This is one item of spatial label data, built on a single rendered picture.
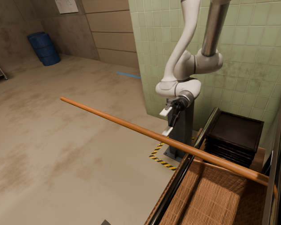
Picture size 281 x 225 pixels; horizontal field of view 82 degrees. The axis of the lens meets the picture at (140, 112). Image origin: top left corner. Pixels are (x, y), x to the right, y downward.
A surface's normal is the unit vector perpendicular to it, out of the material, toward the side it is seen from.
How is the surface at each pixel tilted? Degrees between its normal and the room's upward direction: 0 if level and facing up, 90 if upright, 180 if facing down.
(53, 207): 0
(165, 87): 64
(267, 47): 90
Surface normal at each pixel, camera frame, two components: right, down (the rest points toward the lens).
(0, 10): 0.77, 0.29
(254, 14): -0.59, 0.58
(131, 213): -0.15, -0.77
